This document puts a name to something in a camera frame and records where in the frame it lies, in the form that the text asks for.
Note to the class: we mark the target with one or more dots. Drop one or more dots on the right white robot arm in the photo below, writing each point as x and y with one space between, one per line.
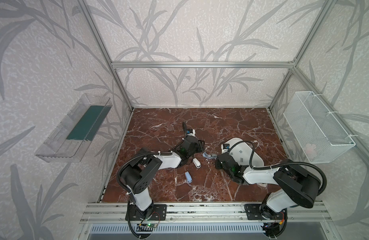
300 183

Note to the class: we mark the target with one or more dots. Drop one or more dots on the aluminium frame crossbar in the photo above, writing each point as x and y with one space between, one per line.
283 65

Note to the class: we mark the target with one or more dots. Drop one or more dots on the green pad in bin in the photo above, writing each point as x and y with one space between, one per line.
90 122

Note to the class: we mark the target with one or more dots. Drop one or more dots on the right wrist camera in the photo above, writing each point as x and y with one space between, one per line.
225 148

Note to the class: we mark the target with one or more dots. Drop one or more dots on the clear plastic wall bin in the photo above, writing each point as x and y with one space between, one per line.
56 148

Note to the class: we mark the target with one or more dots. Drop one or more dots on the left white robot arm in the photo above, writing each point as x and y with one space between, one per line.
136 175

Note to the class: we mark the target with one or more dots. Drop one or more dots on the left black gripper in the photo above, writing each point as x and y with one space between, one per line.
190 141

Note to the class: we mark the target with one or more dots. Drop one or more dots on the pink item in basket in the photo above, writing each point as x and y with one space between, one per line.
310 151

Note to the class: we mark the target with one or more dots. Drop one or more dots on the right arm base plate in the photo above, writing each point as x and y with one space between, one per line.
256 211

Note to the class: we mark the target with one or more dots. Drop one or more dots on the white wire mesh basket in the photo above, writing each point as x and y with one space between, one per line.
313 123

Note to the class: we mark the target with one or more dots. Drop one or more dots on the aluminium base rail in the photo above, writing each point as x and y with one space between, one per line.
201 212

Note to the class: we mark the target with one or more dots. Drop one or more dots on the blue stapler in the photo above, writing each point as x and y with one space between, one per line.
209 156
188 177
196 163

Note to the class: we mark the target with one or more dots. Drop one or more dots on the white oval tray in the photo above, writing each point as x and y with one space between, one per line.
243 153

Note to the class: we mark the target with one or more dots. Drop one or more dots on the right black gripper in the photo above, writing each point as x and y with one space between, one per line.
221 162

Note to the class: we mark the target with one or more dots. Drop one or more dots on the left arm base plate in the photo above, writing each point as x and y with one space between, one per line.
155 212

